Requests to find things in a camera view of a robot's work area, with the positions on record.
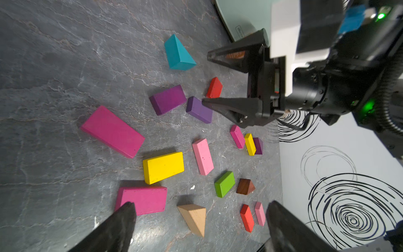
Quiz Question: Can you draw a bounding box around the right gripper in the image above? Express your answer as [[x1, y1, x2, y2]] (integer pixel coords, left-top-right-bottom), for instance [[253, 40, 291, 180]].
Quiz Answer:
[[202, 28, 286, 129]]

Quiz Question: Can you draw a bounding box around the light pink block front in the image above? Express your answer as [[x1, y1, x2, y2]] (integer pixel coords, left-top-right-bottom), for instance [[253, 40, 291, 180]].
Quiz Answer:
[[255, 202, 266, 226]]

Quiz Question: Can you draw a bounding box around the dark purple block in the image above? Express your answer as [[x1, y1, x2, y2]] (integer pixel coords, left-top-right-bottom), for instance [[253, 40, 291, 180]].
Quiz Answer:
[[149, 85, 187, 116]]

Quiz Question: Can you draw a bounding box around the yellow block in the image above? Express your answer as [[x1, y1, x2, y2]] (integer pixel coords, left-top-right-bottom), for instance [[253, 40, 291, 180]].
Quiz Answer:
[[245, 133, 257, 156], [143, 152, 184, 185]]

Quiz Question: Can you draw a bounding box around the green block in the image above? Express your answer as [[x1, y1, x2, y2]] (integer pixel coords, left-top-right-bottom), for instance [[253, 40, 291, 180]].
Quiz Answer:
[[214, 171, 236, 198]]

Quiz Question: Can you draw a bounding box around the brown triangle block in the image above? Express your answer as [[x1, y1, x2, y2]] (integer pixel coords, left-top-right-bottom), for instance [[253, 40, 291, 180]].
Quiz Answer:
[[236, 178, 256, 195]]

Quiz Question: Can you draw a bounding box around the violet purple block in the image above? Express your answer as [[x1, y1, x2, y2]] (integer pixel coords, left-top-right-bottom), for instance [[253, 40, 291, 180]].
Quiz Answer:
[[186, 96, 213, 124]]

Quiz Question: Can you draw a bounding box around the light pink block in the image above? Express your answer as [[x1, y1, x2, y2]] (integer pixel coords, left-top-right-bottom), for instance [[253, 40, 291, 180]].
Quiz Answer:
[[255, 202, 266, 226], [192, 139, 214, 175]]

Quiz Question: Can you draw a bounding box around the tan wooden triangle block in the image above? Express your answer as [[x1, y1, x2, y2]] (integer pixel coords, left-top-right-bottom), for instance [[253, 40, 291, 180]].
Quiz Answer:
[[177, 204, 206, 237]]

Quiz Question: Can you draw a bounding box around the red block front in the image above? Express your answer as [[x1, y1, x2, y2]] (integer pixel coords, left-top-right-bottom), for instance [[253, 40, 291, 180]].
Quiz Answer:
[[240, 204, 255, 233]]

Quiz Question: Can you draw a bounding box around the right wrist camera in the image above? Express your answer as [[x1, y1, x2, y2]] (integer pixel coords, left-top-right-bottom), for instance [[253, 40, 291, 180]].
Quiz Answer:
[[269, 1, 366, 96]]

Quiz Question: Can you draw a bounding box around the teal triangle block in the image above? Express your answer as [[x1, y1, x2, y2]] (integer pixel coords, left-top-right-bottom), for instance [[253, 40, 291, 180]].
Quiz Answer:
[[164, 34, 196, 71]]

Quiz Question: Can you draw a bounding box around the purple triangle block right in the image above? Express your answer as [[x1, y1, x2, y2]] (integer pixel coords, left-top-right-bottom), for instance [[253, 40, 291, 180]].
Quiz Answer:
[[253, 138, 263, 155]]

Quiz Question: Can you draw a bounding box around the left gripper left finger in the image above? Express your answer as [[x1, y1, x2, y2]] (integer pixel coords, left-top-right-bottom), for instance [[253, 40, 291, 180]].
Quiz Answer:
[[70, 202, 136, 252]]

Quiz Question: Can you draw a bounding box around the red block near toaster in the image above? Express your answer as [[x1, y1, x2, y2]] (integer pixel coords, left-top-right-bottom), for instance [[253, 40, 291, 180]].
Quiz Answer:
[[206, 77, 223, 99]]

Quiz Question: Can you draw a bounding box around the mint green toaster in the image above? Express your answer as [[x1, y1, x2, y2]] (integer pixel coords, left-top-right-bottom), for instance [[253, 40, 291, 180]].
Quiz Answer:
[[212, 0, 275, 42]]

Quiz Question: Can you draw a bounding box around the magenta block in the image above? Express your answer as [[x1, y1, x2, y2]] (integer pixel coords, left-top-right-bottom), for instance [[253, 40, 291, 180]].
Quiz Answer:
[[114, 186, 167, 215], [80, 106, 145, 159], [230, 125, 245, 149]]

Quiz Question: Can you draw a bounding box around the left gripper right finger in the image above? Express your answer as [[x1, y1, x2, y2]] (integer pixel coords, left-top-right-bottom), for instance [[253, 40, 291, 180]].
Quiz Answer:
[[258, 201, 336, 252]]

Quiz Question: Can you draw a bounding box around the brown spice bottle black cap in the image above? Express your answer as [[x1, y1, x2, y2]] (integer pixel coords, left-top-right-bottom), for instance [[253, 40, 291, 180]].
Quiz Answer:
[[225, 51, 246, 60]]

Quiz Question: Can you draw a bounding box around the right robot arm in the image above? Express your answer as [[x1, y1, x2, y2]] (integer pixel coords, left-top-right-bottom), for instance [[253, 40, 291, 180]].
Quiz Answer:
[[202, 1, 403, 159]]

